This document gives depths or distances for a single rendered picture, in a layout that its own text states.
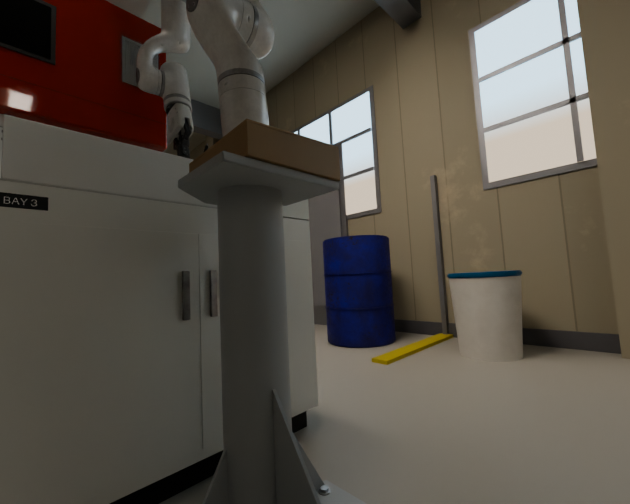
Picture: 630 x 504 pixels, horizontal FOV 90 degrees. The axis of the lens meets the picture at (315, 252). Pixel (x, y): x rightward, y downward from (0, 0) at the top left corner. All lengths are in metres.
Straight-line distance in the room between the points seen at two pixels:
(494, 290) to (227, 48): 1.94
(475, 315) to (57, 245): 2.12
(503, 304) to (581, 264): 0.73
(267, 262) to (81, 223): 0.46
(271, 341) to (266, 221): 0.27
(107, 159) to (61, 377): 0.52
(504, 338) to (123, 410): 2.04
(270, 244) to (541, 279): 2.40
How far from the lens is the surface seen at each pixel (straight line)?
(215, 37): 0.94
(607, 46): 3.01
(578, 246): 2.84
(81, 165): 0.96
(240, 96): 0.85
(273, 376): 0.75
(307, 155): 0.74
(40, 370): 0.92
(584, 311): 2.85
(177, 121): 1.11
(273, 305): 0.73
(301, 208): 1.28
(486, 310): 2.28
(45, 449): 0.96
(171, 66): 1.26
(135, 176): 0.98
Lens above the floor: 0.58
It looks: 5 degrees up
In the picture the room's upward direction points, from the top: 3 degrees counter-clockwise
